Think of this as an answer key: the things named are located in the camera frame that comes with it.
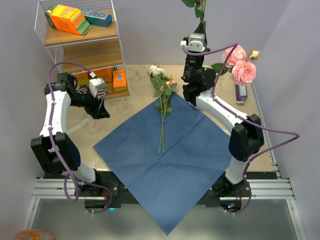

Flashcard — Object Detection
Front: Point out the teal toothpaste box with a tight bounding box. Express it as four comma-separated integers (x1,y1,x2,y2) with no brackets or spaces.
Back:
81,8,113,28

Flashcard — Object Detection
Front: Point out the orange box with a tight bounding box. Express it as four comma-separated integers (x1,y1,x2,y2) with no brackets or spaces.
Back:
73,71,90,87
93,67,113,83
113,69,127,91

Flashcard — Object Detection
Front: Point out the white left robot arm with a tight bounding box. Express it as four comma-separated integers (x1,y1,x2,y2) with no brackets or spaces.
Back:
30,72,110,196

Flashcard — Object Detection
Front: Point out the purple rectangular box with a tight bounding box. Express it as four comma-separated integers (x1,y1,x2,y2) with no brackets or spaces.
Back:
235,84,248,105

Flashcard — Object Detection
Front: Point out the aluminium frame rail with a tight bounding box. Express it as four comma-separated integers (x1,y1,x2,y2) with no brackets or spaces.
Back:
23,65,305,240

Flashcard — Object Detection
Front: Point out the orange sponge pack top shelf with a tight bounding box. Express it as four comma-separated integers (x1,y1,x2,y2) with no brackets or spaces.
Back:
44,4,92,36

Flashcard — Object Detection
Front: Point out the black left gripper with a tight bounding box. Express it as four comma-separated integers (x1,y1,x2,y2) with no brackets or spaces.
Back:
70,86,110,119

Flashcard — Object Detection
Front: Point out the orange box bottom right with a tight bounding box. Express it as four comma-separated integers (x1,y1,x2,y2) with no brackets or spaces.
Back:
113,69,127,91

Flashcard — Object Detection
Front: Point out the purple wavy striped cloth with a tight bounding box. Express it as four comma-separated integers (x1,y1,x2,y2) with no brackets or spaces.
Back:
76,86,111,100

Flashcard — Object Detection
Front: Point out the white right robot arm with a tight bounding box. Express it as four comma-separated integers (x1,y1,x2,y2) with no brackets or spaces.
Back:
181,21,265,197

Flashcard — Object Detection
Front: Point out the orange box bottom middle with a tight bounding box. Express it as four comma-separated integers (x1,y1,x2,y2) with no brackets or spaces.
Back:
93,67,113,83

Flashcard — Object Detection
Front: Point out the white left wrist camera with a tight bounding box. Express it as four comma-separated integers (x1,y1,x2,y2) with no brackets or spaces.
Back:
89,77,106,94

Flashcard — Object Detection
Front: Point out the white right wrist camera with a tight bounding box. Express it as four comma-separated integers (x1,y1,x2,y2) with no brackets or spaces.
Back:
180,33,206,53

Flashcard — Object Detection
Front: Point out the beige ribbon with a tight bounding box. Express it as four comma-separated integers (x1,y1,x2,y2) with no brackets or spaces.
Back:
67,118,96,134

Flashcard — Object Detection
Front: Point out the pink white rose stem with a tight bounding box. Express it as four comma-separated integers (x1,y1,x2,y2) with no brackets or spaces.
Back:
147,64,178,153

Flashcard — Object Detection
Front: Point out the white wire wooden shelf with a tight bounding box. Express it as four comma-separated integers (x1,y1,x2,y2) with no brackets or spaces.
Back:
34,0,131,101

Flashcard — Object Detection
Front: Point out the orange box bottom left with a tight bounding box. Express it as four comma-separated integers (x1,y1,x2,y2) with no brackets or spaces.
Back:
73,71,90,87

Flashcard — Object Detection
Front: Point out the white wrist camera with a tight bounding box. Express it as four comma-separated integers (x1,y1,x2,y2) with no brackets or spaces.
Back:
89,77,106,94
180,33,206,53

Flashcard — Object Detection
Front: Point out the blue wrapping paper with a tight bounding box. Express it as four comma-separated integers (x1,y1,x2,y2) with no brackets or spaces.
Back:
94,94,231,234

